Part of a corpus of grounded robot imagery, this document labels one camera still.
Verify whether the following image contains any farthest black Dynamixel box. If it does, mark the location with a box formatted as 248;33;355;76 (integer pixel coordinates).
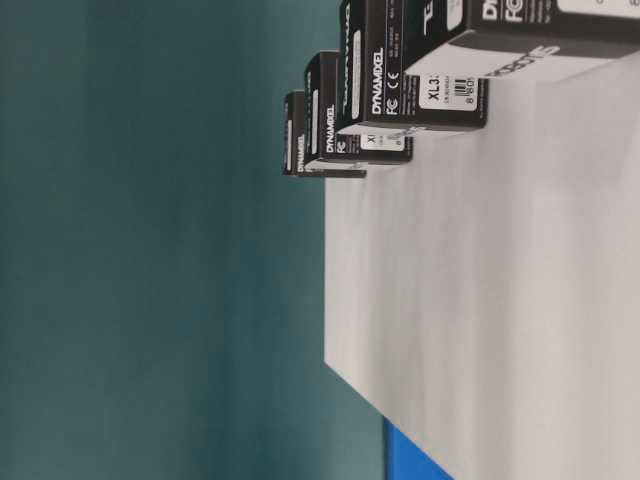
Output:
282;90;366;179

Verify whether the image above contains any nearest black Dynamixel box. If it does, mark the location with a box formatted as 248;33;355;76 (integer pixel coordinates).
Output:
339;1;489;137

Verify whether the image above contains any middle black Dynamixel box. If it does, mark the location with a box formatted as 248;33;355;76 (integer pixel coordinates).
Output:
302;50;413;178

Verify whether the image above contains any white base board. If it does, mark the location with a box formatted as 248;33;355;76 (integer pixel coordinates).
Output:
324;55;639;479

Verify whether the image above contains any black Dynamixel box from tray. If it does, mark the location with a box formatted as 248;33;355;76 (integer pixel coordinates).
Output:
403;0;639;82

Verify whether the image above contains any blue table mat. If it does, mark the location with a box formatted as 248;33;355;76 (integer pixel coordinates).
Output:
383;419;422;480

